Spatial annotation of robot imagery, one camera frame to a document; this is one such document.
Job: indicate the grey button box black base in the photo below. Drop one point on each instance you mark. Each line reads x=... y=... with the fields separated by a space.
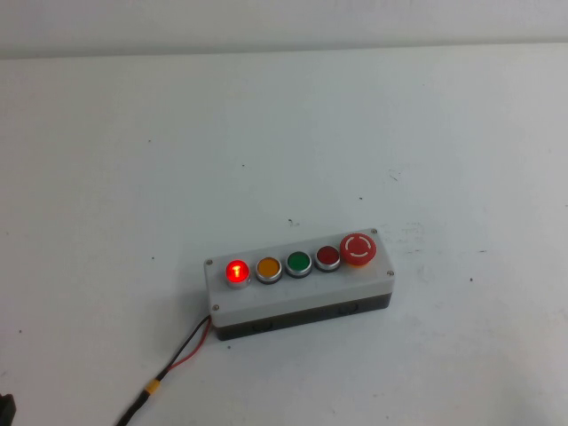
x=284 y=299

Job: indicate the green round push button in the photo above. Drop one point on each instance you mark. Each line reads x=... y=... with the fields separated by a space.
x=298 y=262

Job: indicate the red mushroom emergency stop button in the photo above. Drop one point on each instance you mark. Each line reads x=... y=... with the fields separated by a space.
x=358 y=247

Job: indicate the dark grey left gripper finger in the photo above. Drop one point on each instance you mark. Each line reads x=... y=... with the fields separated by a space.
x=6 y=404

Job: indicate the dark red round push button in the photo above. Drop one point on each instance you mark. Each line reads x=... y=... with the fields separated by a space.
x=327 y=256

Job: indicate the lit red indicator light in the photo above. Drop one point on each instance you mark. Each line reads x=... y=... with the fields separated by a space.
x=236 y=271

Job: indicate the yellow round push button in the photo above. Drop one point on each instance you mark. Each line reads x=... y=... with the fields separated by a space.
x=268 y=268

